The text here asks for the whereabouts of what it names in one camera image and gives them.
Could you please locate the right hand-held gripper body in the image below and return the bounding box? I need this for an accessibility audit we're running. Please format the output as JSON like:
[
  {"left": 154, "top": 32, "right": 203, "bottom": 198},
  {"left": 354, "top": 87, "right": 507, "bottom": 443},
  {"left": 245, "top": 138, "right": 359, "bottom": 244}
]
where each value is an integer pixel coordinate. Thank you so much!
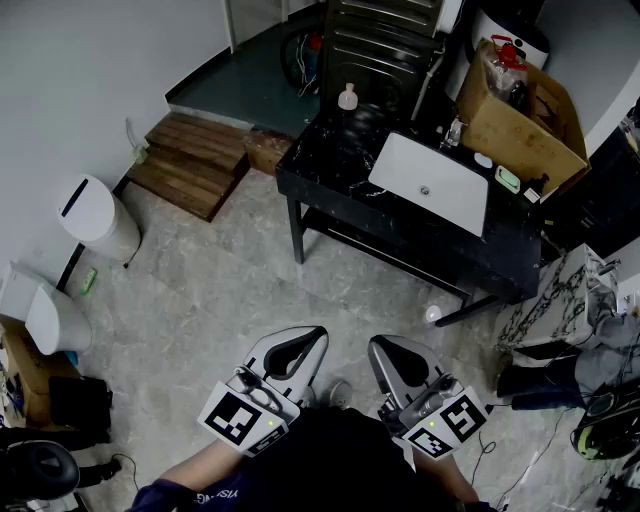
[{"left": 377, "top": 374, "right": 492, "bottom": 460}]

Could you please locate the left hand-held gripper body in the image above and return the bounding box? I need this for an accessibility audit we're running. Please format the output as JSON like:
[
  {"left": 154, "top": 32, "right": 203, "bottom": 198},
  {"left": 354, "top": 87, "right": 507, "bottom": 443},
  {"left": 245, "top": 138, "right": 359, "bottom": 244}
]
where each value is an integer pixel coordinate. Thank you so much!
[{"left": 197, "top": 366, "right": 302, "bottom": 459}]

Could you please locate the small pink bottle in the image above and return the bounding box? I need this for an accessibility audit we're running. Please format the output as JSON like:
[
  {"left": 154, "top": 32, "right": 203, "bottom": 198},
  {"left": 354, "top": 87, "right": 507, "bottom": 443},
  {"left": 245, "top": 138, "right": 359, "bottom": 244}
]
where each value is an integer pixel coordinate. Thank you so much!
[{"left": 337, "top": 83, "right": 360, "bottom": 112}]

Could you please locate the person's left forearm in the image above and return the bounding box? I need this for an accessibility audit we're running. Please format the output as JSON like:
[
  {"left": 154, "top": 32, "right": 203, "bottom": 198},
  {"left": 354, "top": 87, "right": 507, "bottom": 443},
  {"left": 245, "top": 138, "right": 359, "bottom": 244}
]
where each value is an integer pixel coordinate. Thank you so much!
[{"left": 159, "top": 439, "right": 247, "bottom": 494}]

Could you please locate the person's right forearm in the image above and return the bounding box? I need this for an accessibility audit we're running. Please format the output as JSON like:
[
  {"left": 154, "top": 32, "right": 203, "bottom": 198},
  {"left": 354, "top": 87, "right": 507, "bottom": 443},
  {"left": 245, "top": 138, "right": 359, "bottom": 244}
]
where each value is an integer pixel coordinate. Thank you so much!
[{"left": 413, "top": 448, "right": 482, "bottom": 506}]

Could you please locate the white sink basin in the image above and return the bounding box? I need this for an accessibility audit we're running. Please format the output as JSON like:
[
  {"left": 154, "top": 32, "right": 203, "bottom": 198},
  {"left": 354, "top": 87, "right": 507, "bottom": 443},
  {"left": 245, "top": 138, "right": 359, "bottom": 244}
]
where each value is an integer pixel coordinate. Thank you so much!
[{"left": 368, "top": 132, "right": 490, "bottom": 238}]

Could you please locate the black marble vanity table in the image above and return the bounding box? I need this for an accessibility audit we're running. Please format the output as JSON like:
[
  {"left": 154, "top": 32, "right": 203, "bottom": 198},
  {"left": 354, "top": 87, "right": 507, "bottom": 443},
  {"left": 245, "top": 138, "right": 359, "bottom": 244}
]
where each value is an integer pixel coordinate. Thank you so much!
[{"left": 275, "top": 107, "right": 544, "bottom": 304}]

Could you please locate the person's right shoe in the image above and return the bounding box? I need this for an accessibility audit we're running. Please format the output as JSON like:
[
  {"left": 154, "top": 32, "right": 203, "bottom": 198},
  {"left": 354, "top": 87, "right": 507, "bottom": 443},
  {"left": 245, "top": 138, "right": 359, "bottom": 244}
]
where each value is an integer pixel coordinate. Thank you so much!
[{"left": 329, "top": 380, "right": 354, "bottom": 409}]

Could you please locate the person's dark clothing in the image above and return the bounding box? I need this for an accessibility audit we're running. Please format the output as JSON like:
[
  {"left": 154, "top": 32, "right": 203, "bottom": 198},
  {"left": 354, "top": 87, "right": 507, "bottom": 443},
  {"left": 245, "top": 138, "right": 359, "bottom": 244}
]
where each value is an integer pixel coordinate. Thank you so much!
[{"left": 124, "top": 407, "right": 501, "bottom": 512}]

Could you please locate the marble-pattern box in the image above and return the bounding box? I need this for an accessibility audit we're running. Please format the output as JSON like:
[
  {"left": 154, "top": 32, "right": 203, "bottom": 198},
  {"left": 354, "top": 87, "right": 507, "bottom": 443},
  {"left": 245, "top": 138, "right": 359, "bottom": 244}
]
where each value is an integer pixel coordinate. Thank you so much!
[{"left": 494, "top": 244, "right": 621, "bottom": 351}]

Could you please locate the black bag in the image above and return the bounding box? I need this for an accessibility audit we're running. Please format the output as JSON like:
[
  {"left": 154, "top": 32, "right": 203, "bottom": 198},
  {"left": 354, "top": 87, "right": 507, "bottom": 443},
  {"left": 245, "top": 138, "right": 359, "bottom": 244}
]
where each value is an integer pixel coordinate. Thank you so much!
[{"left": 48, "top": 375, "right": 114, "bottom": 432}]

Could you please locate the worn wooden plank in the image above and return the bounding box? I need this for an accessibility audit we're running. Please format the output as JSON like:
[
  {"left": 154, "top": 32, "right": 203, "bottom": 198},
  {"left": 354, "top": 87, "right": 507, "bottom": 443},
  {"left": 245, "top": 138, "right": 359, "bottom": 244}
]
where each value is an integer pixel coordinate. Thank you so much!
[{"left": 243, "top": 128, "right": 297, "bottom": 176}]

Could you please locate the wooden slat pallet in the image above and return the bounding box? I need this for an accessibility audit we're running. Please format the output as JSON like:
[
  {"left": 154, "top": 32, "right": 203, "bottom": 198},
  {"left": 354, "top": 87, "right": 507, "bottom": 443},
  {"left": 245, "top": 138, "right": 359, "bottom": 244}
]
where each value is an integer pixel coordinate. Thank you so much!
[{"left": 127, "top": 112, "right": 251, "bottom": 224}]

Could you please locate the green soap dish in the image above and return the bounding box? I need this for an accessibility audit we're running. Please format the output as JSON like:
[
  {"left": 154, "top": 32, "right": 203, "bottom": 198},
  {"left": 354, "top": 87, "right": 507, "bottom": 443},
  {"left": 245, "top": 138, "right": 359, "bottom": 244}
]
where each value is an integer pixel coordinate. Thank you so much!
[{"left": 494, "top": 164, "right": 522, "bottom": 194}]

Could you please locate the small cardboard box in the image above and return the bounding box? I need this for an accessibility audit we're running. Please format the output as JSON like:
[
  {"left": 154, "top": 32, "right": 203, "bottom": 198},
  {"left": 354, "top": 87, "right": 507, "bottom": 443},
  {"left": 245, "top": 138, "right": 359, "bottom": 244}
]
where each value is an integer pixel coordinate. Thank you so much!
[{"left": 0, "top": 319, "right": 81, "bottom": 431}]

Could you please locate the white slotted trash can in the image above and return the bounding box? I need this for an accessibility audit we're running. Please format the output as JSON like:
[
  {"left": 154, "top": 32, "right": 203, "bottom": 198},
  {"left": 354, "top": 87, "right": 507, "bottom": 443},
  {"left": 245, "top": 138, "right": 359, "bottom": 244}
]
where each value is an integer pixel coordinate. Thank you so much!
[{"left": 57, "top": 173, "right": 143, "bottom": 264}]

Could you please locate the chrome faucet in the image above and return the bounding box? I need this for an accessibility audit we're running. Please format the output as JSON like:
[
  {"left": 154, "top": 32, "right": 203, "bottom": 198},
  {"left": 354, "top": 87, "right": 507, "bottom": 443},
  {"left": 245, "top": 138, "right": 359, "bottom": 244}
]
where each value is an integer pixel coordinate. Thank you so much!
[{"left": 439, "top": 117, "right": 469, "bottom": 149}]

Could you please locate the black cabinet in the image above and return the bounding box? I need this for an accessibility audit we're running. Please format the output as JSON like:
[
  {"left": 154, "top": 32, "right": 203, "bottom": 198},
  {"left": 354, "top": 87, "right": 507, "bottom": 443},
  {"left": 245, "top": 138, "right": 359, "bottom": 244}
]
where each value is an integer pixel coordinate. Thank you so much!
[{"left": 542, "top": 124, "right": 640, "bottom": 261}]

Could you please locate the large cardboard box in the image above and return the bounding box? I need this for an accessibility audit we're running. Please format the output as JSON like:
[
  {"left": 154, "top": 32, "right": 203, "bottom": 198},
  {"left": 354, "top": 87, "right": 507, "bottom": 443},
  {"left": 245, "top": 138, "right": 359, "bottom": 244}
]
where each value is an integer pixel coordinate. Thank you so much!
[{"left": 455, "top": 39, "right": 591, "bottom": 201}]

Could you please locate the white black-topped appliance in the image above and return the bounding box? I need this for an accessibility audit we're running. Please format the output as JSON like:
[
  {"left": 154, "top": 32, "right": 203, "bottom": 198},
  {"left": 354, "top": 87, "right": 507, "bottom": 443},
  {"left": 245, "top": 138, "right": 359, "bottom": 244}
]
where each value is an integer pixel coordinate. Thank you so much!
[{"left": 464, "top": 4, "right": 551, "bottom": 101}]

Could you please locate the grey tumble dryer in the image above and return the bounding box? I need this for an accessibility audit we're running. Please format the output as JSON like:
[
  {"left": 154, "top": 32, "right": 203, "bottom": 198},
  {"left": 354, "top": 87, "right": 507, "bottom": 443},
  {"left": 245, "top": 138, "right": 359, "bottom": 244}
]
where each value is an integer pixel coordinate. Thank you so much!
[{"left": 324, "top": 0, "right": 445, "bottom": 39}]

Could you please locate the white rounded canister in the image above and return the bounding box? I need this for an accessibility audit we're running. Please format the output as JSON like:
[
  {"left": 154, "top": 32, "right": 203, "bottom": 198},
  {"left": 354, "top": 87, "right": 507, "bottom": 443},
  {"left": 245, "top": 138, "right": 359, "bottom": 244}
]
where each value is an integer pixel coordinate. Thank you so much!
[{"left": 434, "top": 0, "right": 464, "bottom": 34}]

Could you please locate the grey drain hose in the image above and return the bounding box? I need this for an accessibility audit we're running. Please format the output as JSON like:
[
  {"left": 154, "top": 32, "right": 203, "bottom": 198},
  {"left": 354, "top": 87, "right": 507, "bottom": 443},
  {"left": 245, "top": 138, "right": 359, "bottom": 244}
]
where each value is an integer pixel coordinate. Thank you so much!
[{"left": 410, "top": 48, "right": 446, "bottom": 121}]

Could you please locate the black and white wire bundle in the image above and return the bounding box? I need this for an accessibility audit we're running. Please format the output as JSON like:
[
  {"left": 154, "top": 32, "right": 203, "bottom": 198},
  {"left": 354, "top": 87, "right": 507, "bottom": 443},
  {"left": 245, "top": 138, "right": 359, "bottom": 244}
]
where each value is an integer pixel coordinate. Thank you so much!
[{"left": 279, "top": 27, "right": 324, "bottom": 97}]

